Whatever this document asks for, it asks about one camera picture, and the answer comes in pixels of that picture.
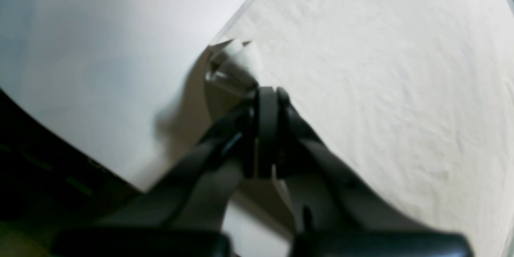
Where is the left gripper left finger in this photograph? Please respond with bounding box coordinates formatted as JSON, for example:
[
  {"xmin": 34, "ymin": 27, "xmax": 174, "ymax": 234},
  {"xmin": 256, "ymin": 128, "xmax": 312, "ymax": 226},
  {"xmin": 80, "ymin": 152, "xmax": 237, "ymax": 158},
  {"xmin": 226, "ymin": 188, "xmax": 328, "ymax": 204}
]
[{"xmin": 53, "ymin": 92, "xmax": 257, "ymax": 257}]

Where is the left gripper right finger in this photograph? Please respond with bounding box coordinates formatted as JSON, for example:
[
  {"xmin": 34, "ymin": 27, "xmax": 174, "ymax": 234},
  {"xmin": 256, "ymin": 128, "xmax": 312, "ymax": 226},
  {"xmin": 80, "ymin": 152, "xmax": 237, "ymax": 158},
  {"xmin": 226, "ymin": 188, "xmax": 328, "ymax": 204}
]
[{"xmin": 276, "ymin": 88, "xmax": 474, "ymax": 257}]

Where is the light grey t-shirt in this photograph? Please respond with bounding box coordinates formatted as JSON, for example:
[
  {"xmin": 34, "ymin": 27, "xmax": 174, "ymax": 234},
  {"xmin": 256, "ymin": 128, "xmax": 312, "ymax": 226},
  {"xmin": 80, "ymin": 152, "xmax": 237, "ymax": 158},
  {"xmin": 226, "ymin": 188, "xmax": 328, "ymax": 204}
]
[{"xmin": 155, "ymin": 0, "xmax": 514, "ymax": 257}]

